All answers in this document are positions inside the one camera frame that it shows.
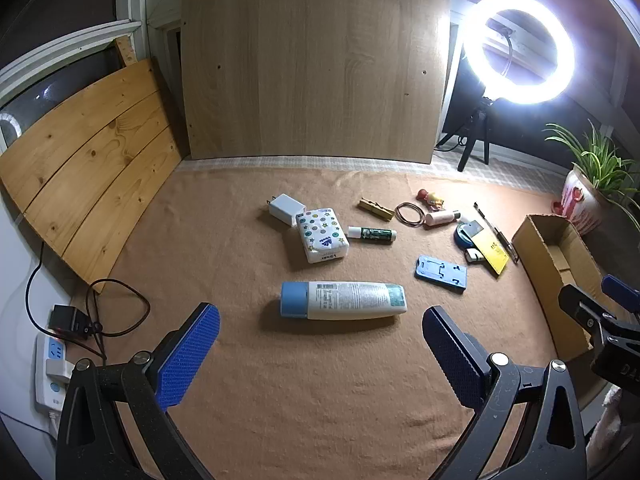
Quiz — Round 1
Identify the green spider plant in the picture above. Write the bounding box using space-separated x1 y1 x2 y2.
542 120 640 223

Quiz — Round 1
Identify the tan fleece blanket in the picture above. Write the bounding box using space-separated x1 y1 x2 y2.
94 164 603 480

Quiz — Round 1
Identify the narrow wooden strip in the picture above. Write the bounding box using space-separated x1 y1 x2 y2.
115 35 139 69

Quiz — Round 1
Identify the orange toy figure keychain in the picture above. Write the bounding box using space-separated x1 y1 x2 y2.
417 188 446 211

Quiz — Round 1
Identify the purple hair tie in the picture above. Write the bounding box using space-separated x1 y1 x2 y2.
394 202 426 228

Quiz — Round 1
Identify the star print tissue pack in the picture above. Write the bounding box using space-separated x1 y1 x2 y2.
294 207 350 265

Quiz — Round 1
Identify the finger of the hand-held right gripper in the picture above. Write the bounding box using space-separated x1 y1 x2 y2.
558 284 617 347
601 275 640 314

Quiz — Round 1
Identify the wooden clothespin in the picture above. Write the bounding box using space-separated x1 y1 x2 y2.
358 197 395 222

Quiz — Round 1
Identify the black adapter cable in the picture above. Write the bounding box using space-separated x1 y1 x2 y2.
25 242 152 362

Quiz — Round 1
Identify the blue round case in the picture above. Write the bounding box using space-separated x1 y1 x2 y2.
453 222 476 250

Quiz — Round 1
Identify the cardboard box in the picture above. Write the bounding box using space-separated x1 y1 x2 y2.
511 213 619 362

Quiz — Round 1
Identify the blue phone stand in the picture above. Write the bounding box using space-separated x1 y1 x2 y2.
413 254 469 292

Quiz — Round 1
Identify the black power adapter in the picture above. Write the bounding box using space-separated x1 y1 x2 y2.
48 304 96 341

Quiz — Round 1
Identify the red and white flower pot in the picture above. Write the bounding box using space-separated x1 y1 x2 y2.
560 166 615 237

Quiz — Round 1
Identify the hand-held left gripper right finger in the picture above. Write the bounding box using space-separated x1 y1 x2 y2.
422 305 589 480

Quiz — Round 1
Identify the ring light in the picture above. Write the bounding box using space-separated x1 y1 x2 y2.
461 0 577 107

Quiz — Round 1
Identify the green lip balm tube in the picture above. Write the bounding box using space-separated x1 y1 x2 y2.
347 225 399 246

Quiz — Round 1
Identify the yellow and black card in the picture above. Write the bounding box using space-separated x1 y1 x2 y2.
462 220 511 279

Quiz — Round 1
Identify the white lotion bottle blue cap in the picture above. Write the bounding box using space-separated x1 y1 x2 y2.
278 280 409 321

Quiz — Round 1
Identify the pink checked cloth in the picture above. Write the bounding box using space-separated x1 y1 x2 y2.
176 155 582 197

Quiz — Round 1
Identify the person's right hand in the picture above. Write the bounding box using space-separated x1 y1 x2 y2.
586 385 625 467

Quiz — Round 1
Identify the white power strip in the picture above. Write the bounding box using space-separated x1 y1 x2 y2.
33 333 76 414

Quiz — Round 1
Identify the clear black pen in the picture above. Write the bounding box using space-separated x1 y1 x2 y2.
473 202 520 264

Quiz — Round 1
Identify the pine plank panel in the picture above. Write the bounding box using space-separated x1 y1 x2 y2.
0 56 184 294

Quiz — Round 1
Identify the pink cosmetic tube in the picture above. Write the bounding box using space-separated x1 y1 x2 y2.
423 208 462 230

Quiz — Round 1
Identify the large light wooden board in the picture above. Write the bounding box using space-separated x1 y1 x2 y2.
179 0 452 164

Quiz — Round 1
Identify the white plug charger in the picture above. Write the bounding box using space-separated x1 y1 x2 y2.
263 193 307 226

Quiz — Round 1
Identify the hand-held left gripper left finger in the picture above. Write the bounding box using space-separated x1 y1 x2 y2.
55 302 221 480

